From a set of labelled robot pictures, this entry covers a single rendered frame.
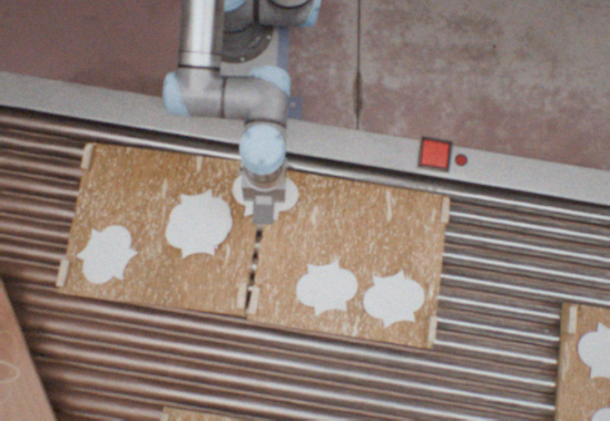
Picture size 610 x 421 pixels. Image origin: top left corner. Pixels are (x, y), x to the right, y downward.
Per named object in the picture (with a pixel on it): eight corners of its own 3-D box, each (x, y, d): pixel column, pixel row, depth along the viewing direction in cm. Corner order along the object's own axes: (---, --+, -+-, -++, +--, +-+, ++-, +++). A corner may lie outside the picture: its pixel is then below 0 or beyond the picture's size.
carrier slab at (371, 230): (273, 170, 167) (273, 168, 165) (447, 197, 166) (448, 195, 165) (247, 320, 158) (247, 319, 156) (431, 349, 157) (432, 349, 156)
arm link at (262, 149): (288, 120, 120) (283, 168, 118) (287, 141, 131) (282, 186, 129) (241, 116, 120) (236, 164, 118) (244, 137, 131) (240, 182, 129)
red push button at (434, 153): (422, 141, 170) (424, 140, 169) (447, 145, 170) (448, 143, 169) (419, 165, 169) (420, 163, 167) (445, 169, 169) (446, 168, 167)
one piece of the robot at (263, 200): (234, 209, 130) (240, 228, 145) (284, 211, 130) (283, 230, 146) (239, 146, 133) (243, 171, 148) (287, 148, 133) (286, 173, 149)
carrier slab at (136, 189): (91, 144, 167) (89, 141, 165) (265, 165, 167) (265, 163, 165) (59, 293, 158) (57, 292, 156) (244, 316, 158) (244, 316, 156)
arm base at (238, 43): (206, 0, 180) (201, -21, 171) (266, 2, 180) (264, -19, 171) (203, 55, 177) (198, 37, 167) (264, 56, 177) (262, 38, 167)
